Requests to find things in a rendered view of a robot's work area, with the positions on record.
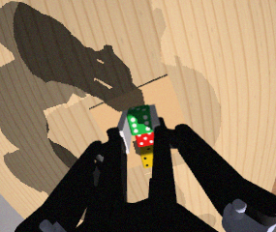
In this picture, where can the red die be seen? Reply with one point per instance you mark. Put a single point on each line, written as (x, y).
(144, 139)

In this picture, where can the green die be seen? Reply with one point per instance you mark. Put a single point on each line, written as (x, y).
(139, 119)

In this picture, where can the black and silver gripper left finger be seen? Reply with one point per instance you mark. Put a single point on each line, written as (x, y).
(63, 209)

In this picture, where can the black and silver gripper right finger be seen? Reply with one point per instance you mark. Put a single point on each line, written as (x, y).
(243, 206)

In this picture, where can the yellow die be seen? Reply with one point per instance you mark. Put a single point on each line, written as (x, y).
(146, 154)

